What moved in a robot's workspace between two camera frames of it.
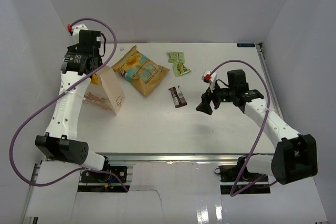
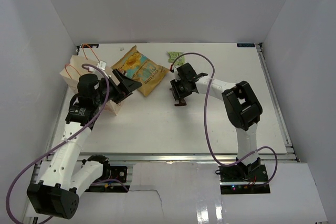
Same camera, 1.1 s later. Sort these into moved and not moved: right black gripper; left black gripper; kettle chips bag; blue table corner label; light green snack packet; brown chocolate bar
Moved: right black gripper; left black gripper
Not moved: blue table corner label; light green snack packet; kettle chips bag; brown chocolate bar
